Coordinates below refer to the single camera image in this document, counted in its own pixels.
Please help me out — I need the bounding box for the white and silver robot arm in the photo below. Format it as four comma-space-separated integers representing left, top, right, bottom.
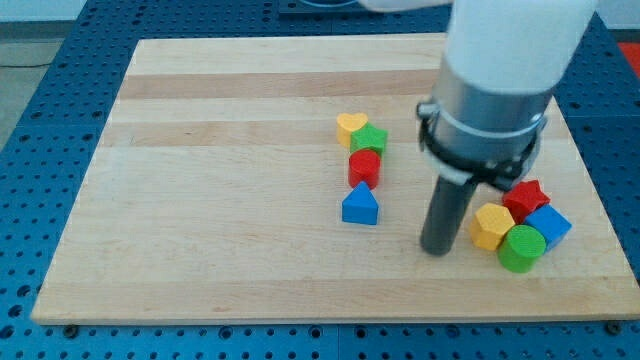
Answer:
421, 0, 597, 167

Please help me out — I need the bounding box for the blue triangle block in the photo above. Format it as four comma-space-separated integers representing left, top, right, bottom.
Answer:
341, 181, 379, 225

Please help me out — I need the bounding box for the yellow hexagon block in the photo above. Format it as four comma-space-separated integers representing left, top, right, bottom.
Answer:
469, 203, 515, 251

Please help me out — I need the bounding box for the red cylinder block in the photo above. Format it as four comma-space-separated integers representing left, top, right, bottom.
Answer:
348, 149, 381, 189

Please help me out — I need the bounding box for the yellow heart block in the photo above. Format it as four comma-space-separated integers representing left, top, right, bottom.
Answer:
336, 113, 369, 149

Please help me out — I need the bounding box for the green star block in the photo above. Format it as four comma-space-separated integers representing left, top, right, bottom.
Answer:
349, 123, 388, 156

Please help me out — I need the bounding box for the light wooden board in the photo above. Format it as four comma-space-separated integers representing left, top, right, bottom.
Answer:
31, 34, 639, 325

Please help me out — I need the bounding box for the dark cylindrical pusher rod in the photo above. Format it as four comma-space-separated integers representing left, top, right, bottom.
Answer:
421, 176, 477, 256

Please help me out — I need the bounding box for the red star block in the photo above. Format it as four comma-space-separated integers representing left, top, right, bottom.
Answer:
502, 180, 551, 224

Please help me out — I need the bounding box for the green cylinder block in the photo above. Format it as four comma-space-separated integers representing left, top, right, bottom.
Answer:
497, 225, 546, 273

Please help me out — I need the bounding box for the blue cube block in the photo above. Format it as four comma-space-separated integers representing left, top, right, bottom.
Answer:
524, 204, 573, 252

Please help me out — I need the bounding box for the black cable clamp ring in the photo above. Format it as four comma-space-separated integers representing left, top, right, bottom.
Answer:
415, 101, 548, 193

